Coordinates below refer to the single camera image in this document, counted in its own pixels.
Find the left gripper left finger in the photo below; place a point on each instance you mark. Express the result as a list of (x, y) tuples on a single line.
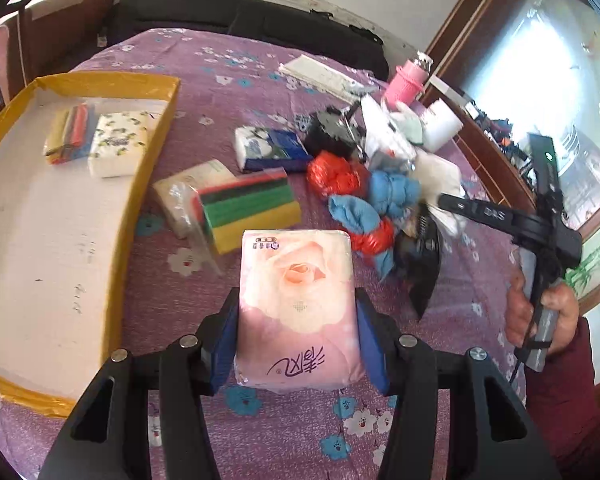
[(106, 435)]

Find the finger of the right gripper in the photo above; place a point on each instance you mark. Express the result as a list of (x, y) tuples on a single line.
[(417, 254)]

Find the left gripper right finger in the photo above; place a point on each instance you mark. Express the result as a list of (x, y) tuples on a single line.
[(491, 435)]

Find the blue towel cloth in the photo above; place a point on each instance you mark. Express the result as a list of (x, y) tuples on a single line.
[(372, 221)]

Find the pink rose tissue pack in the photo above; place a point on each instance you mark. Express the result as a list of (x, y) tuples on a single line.
[(297, 326)]

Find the lemon print tissue pack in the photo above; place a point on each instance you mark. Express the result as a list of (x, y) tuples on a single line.
[(120, 143)]

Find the dark red sleeve forearm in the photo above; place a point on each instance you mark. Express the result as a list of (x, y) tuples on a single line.
[(561, 402)]

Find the white work glove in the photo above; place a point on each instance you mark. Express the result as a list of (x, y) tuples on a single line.
[(437, 176)]

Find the white red plastic bag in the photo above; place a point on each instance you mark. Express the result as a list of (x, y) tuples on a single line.
[(392, 138)]

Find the white plastic jar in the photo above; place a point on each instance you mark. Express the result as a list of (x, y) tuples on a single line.
[(439, 125)]

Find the black charger adapter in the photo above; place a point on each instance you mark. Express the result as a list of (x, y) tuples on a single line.
[(332, 130)]

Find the pink thermos bottle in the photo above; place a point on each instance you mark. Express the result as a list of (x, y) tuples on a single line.
[(408, 81)]

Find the blue white tissue pack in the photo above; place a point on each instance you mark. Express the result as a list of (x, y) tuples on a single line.
[(258, 148)]

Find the white paper notebook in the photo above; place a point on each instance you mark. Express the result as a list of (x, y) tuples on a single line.
[(327, 79)]

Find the colourful sponge pack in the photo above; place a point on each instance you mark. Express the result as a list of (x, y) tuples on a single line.
[(262, 200)]

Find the black sofa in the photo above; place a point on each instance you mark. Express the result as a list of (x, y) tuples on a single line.
[(311, 31)]

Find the beige tissue pack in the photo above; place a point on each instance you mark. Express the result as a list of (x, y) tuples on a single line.
[(175, 194)]

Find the yellow cardboard box tray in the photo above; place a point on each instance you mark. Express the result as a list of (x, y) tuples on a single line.
[(66, 237)]

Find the small sponge pack in tray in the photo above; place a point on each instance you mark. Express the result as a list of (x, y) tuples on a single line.
[(70, 134)]

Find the brown armchair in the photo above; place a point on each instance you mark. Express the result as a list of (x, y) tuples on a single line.
[(49, 37)]

